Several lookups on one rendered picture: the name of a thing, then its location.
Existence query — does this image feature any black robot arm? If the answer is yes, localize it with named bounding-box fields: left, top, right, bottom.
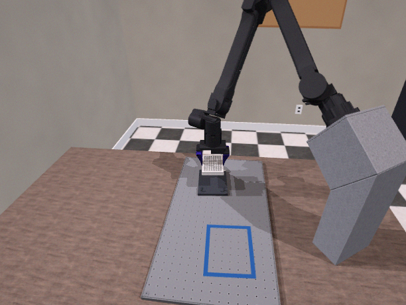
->
left=188, top=0, right=360, bottom=144

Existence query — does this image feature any blue tape outline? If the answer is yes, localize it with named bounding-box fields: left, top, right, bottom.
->
left=203, top=225, right=256, bottom=278

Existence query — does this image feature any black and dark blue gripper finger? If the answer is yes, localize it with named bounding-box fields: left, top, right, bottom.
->
left=223, top=154, right=229, bottom=165
left=196, top=151, right=202, bottom=165

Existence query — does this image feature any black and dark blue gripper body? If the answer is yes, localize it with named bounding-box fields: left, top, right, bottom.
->
left=196, top=133, right=230, bottom=154

